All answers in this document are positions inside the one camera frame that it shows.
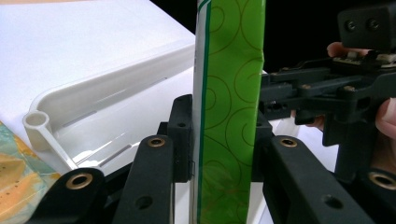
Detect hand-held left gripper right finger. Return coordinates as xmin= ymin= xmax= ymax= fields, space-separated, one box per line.
xmin=251 ymin=110 xmax=376 ymax=224

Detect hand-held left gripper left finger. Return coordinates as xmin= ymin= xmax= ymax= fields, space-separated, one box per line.
xmin=111 ymin=94 xmax=194 ymax=224

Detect green patterned carton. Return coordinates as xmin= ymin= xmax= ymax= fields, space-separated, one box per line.
xmin=188 ymin=0 xmax=267 ymax=224

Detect white plastic tray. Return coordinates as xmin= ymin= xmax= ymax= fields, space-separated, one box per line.
xmin=21 ymin=43 xmax=300 ymax=224

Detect orange slice print bag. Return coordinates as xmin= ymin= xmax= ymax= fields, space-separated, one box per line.
xmin=0 ymin=120 xmax=64 ymax=224

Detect white table sheet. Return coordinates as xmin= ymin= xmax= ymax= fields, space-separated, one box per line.
xmin=0 ymin=0 xmax=340 ymax=174

